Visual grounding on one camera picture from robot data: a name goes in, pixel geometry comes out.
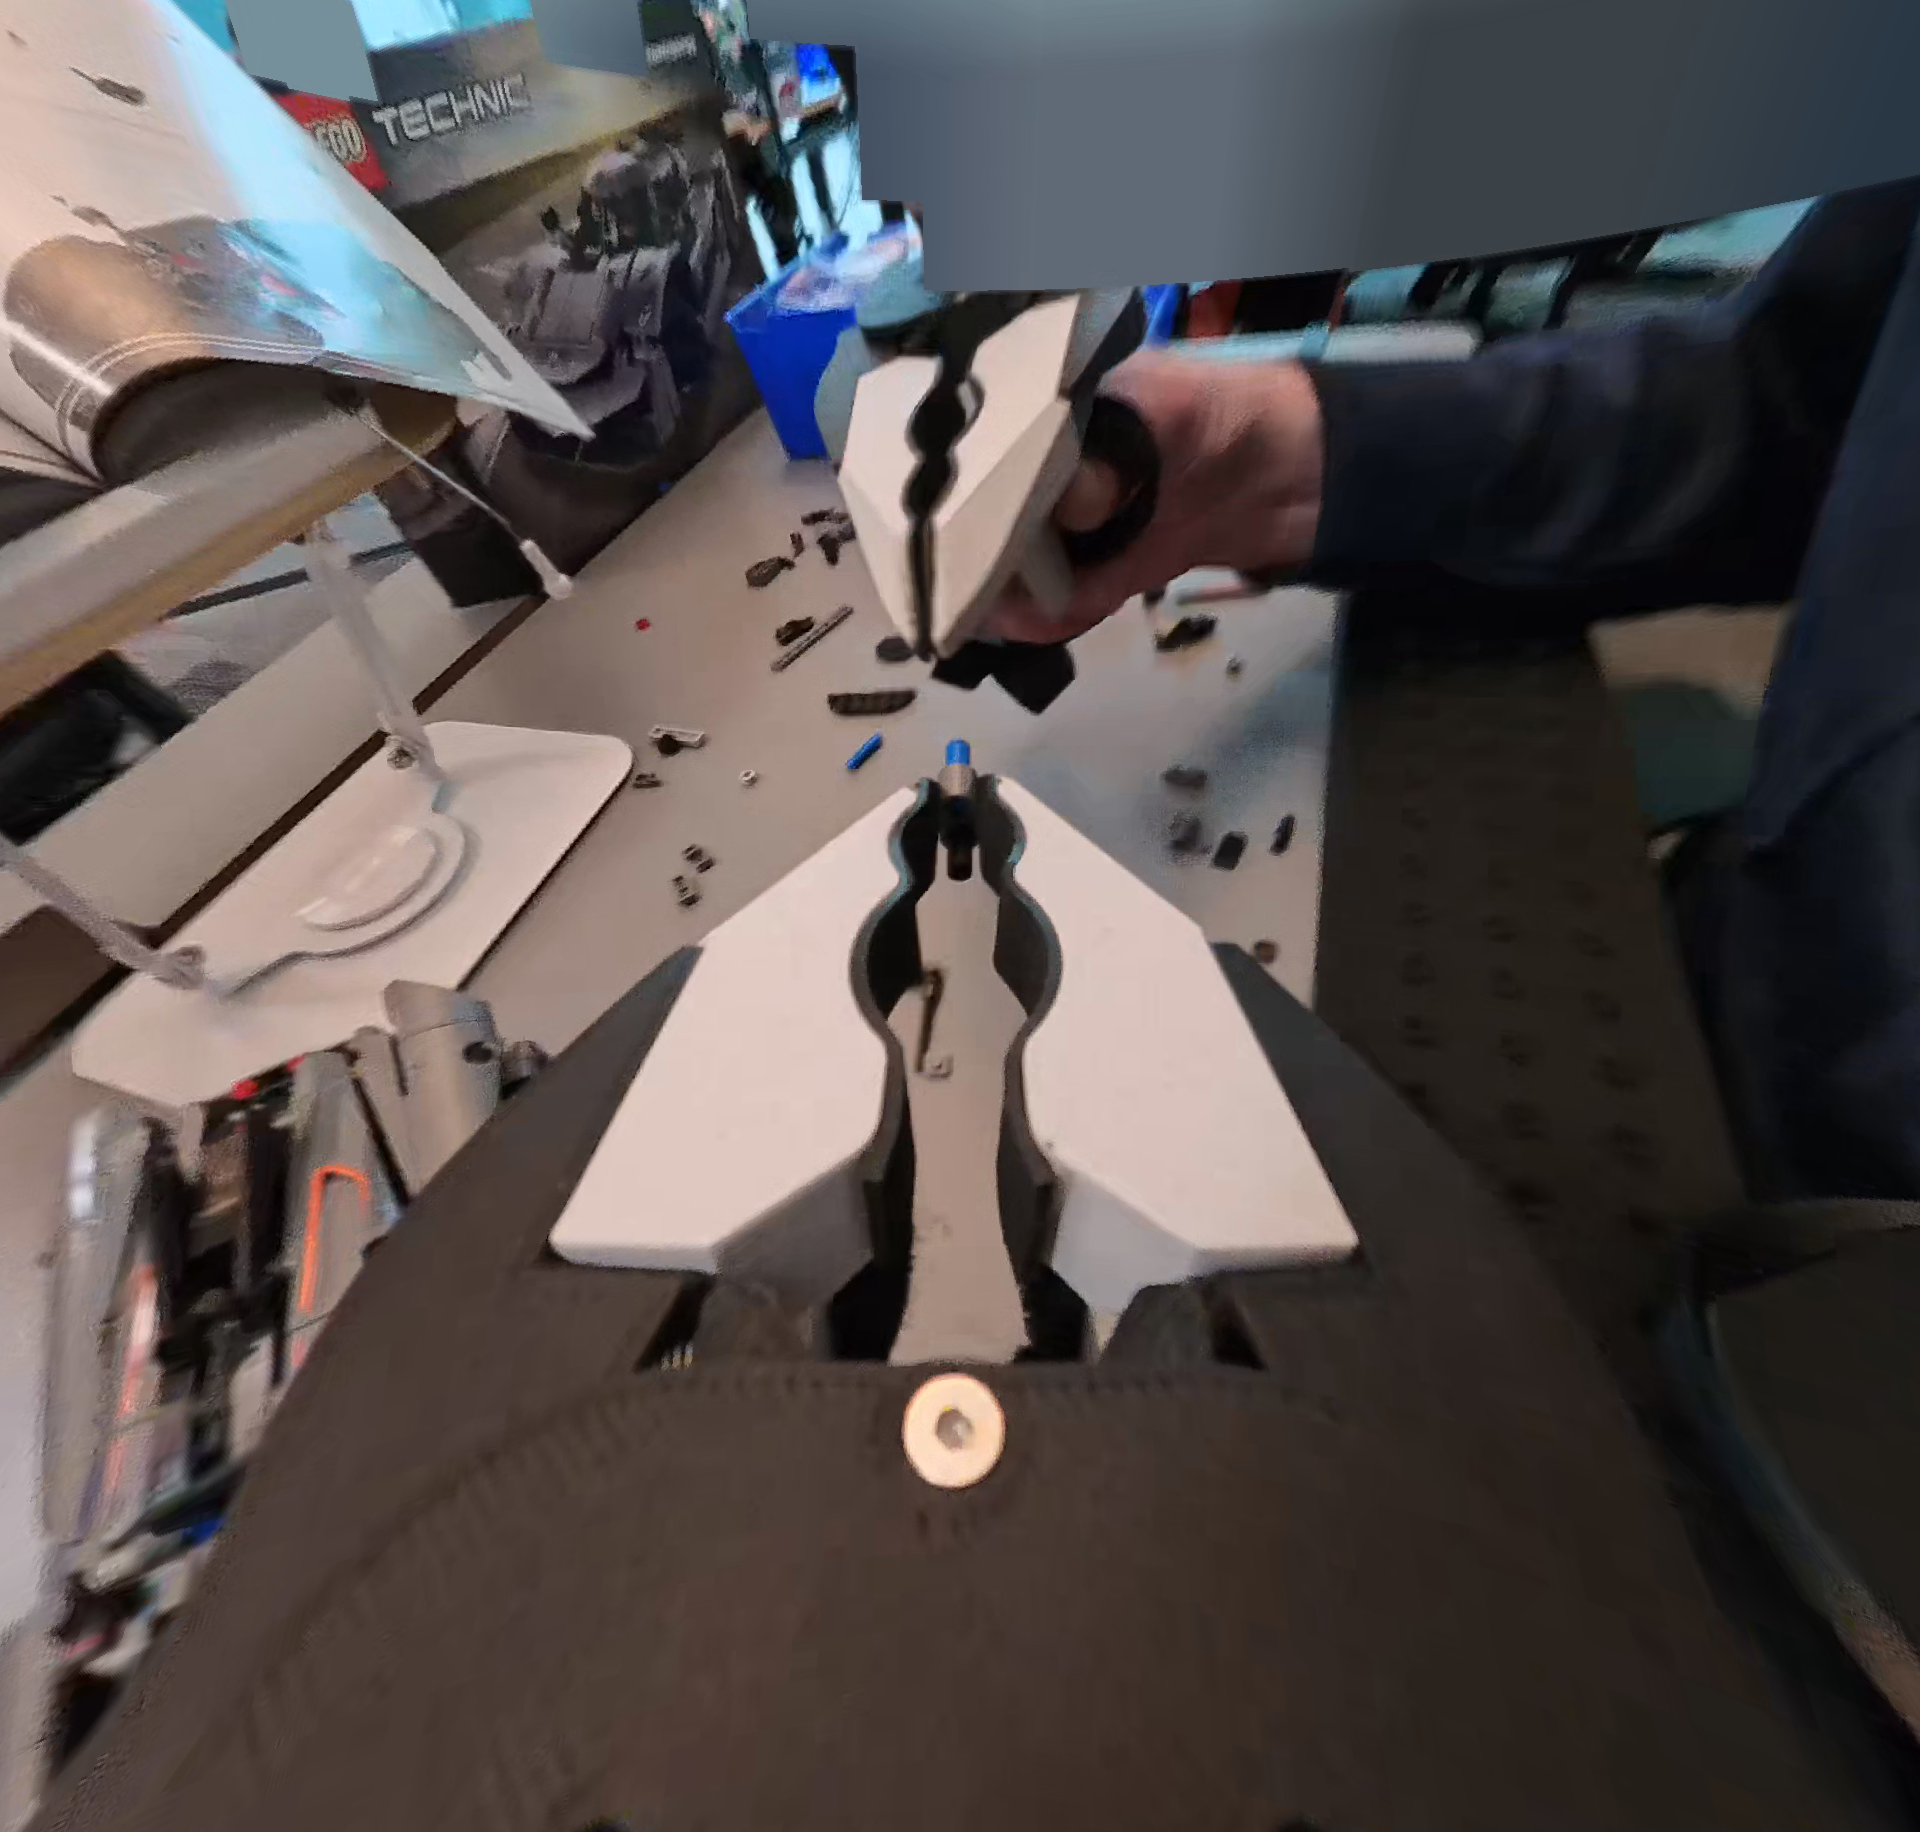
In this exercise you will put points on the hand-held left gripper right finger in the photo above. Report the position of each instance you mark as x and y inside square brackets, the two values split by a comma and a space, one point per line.
[1187, 1113]

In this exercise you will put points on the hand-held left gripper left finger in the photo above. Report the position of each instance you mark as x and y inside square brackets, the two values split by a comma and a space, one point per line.
[722, 1113]

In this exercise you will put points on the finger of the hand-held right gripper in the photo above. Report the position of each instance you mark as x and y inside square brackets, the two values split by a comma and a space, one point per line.
[1005, 499]
[878, 483]

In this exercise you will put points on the small grey blue Lego assembly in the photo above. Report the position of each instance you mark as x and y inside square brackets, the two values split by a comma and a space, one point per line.
[957, 830]

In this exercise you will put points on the person's right forearm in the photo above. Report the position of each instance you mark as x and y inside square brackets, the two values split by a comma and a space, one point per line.
[1502, 438]

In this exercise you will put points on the scattered small lego pieces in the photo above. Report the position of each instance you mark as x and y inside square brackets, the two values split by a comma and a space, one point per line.
[872, 699]

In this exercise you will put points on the grey lego car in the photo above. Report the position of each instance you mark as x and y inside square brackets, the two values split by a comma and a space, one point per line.
[435, 1054]

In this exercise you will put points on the dark lego set box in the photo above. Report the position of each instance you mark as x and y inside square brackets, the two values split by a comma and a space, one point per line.
[602, 289]

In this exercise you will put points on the lego instruction booklet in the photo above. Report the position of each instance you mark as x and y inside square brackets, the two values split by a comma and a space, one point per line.
[182, 184]

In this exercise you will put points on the person's right hand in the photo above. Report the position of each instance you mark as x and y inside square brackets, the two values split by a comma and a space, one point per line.
[1230, 469]

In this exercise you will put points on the blue storage bin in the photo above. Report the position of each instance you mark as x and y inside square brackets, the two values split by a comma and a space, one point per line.
[788, 364]

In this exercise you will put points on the person's dark jacket torso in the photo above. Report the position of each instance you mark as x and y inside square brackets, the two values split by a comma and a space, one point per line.
[1847, 813]

